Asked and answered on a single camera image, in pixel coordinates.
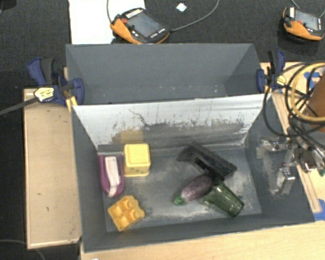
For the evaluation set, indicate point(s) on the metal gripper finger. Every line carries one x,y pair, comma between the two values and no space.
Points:
285,181
266,149

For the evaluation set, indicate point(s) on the black flat tool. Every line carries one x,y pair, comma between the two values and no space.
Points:
214,162

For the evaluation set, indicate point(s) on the green glass cup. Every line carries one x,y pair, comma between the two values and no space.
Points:
224,201

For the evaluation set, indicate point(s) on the purple toy eggplant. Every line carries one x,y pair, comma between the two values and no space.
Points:
196,189

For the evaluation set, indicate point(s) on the grey metal bin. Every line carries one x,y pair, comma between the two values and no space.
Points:
162,121

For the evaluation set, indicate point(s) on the yellow cube box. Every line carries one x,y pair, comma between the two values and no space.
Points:
136,158

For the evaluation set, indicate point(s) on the yellow toy building brick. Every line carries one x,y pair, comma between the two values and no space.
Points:
125,212

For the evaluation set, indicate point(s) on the purple and white oblong object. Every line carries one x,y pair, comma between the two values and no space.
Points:
111,173

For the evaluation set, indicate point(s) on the pale wood flat board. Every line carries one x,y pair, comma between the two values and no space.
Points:
49,166

